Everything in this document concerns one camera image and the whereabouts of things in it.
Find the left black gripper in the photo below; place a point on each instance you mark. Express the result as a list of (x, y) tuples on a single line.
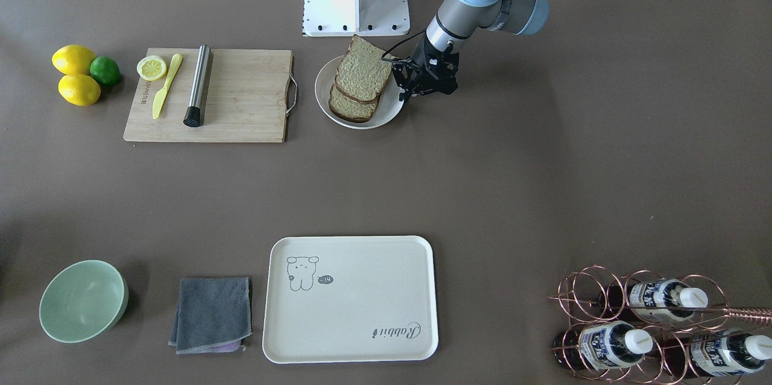
[(435, 53)]

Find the white round plate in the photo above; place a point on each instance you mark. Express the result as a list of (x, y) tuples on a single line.
[(388, 108)]

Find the bread slice from board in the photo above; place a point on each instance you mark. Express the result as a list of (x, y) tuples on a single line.
[(362, 74)]

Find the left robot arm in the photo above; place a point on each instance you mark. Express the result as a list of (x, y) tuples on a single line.
[(456, 20)]

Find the cream rabbit tray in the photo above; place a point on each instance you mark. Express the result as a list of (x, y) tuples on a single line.
[(339, 299)]

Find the bread slice on plate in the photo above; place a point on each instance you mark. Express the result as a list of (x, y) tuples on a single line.
[(349, 110)]

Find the wooden cutting board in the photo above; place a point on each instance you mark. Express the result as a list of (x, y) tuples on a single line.
[(246, 98)]

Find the yellow plastic knife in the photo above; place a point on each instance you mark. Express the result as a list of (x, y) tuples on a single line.
[(160, 96)]

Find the lemon slices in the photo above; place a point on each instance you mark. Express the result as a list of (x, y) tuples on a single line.
[(151, 68)]

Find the grey folded cloth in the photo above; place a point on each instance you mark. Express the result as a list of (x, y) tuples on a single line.
[(213, 315)]

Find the green lime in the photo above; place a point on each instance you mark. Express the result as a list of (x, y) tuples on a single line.
[(105, 71)]

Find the tea bottle front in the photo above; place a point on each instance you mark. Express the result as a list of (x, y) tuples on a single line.
[(602, 347)]

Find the tea bottle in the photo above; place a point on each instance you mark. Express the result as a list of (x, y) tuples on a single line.
[(718, 354), (664, 301), (602, 347)]

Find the yellow lemon lower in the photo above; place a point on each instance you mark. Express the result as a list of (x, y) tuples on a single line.
[(79, 89)]

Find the yellow lemon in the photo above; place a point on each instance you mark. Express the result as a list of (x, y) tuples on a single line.
[(73, 59), (79, 89)]

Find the tea bottle back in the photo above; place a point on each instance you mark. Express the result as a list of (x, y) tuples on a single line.
[(664, 301)]

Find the yellow lemon upper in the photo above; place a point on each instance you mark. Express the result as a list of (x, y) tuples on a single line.
[(73, 59)]

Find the green bowl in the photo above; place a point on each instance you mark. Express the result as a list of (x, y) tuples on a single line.
[(83, 301)]

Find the copper wire bottle rack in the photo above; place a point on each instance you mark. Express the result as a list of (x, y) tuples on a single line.
[(578, 294)]

